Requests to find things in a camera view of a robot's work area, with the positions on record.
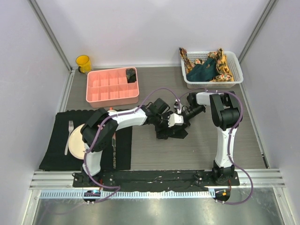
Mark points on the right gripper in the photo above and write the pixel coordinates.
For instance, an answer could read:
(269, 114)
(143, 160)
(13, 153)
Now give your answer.
(185, 121)

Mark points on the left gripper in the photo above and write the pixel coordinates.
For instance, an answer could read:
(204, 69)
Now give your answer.
(165, 116)

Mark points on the black tie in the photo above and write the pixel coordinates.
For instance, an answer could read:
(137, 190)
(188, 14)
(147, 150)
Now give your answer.
(177, 132)

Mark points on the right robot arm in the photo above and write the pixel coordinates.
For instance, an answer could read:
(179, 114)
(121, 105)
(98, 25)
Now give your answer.
(226, 113)

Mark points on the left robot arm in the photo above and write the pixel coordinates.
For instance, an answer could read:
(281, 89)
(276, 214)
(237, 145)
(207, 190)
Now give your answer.
(97, 132)

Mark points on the dark teal tie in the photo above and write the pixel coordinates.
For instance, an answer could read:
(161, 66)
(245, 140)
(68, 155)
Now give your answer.
(203, 73)

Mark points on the white plastic basket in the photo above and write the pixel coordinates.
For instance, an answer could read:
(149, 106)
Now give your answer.
(233, 64)

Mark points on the orange floral tie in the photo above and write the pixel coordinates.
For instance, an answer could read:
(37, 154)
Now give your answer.
(188, 64)

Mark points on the yellow floral tie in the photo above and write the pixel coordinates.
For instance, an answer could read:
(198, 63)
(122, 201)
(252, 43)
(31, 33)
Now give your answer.
(224, 74)

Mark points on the rolled dark tie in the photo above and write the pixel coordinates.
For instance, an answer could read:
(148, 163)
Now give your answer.
(131, 75)

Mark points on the silver knife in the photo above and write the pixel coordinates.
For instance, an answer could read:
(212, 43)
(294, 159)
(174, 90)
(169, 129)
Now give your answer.
(114, 150)

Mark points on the pink divided organizer box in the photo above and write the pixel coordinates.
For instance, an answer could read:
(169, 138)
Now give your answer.
(109, 87)

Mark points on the black placemat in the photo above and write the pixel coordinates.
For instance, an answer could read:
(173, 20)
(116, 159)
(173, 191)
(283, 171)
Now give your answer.
(56, 160)

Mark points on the silver fork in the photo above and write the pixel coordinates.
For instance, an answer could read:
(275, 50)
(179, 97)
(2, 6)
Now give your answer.
(70, 130)

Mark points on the pink cream plate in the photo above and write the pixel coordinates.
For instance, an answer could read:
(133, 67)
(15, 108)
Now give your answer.
(75, 143)

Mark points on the yellow cup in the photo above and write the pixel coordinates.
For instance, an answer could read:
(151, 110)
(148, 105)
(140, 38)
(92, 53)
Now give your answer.
(84, 64)

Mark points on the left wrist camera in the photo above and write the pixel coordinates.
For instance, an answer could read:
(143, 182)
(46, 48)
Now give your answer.
(175, 120)

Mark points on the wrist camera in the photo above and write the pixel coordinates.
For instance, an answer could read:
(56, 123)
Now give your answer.
(178, 106)
(175, 120)

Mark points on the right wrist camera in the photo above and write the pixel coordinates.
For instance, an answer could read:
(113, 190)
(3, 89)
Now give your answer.
(178, 106)

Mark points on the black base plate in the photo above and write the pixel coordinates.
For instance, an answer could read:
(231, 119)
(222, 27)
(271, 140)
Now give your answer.
(163, 180)

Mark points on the slotted cable duct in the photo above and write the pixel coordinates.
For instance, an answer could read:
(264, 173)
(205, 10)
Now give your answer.
(90, 194)

